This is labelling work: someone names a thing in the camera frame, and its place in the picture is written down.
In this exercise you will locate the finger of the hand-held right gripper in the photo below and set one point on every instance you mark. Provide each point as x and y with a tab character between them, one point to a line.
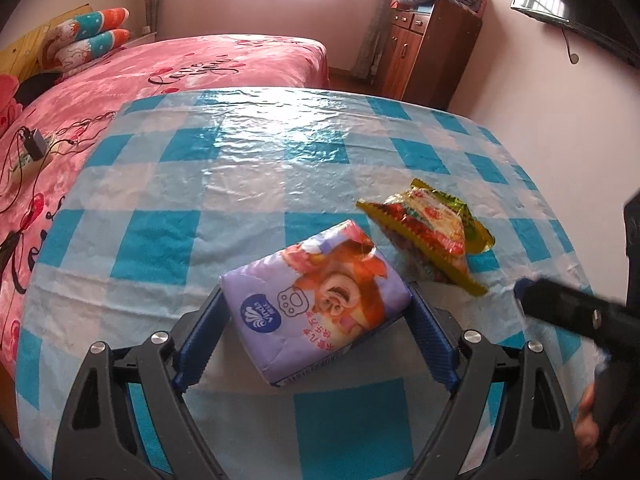
565	305
633	250

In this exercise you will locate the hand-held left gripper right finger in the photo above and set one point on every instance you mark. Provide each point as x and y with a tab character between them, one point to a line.
435	345

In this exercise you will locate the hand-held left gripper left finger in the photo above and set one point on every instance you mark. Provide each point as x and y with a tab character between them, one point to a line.
197	345

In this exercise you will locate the yellow-edged snack packet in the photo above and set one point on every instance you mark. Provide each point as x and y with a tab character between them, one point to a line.
435	225

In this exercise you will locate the purple cartoon tissue pack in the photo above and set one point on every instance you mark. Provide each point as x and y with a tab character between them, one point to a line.
310	300

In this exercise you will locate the person's right hand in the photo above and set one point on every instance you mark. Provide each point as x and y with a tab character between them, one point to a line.
587	425

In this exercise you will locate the blue checked plastic tablecloth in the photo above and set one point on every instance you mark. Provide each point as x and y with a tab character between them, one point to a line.
250	185

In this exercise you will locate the beige power strip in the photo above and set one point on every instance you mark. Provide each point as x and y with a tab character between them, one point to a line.
25	166

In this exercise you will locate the black charger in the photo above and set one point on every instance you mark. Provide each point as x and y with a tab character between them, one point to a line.
35	142

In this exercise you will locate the brown wooden cabinet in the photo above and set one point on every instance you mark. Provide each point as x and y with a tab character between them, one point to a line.
435	55

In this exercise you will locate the bed with pink blanket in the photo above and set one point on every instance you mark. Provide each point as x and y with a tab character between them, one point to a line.
150	70

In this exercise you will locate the black cloth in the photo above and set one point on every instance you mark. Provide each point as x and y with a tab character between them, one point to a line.
37	87

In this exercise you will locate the pink plush pillow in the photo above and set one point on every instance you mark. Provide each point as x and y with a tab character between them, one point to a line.
7	105

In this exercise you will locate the grey patterned curtain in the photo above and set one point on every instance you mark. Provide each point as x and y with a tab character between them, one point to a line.
372	40

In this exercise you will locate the cartoon print pillow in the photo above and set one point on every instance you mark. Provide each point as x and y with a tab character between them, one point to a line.
95	20
95	47

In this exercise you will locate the yellow wooden headboard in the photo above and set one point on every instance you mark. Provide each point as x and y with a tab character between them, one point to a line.
25	45

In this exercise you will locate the wall-mounted television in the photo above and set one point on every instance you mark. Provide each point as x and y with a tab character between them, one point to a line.
590	5

